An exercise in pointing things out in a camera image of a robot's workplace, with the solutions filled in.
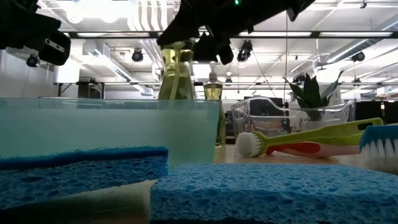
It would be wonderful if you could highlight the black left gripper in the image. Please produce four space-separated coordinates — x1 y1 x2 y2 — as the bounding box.
0 0 72 67

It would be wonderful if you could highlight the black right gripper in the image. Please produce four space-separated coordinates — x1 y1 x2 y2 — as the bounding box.
156 0 290 65

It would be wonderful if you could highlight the clear yellow soap bottle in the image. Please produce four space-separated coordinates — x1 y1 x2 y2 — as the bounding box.
157 40 197 101
203 61 227 147

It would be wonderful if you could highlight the blue scouring sponge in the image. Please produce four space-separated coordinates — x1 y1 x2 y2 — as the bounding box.
0 146 169 210
150 163 398 224

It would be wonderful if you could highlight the green handled dish brush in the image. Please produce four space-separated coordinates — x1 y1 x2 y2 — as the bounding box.
310 133 364 147
235 117 384 158

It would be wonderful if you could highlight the red handled dish brush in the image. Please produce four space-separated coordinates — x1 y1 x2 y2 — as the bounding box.
265 141 362 158

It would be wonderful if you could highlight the blue scrub brush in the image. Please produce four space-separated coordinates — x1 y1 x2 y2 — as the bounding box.
358 123 398 160

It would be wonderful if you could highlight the green translucent plastic bin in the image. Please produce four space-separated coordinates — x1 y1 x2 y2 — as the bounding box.
0 96 221 169

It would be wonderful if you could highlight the clear plastic bin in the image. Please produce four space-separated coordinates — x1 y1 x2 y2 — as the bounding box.
231 96 358 147

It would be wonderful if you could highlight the green plant in white pot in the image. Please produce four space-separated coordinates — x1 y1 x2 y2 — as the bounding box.
282 70 345 131

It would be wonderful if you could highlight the black background monitor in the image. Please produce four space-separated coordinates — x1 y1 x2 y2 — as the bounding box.
355 101 398 125

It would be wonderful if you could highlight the white ceiling air duct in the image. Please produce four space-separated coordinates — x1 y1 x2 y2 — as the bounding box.
82 40 155 96

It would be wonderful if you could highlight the thin hanging black cable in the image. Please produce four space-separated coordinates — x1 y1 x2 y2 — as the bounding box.
284 12 289 103

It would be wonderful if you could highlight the grey round ceiling duct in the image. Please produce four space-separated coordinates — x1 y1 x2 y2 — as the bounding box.
325 15 398 65

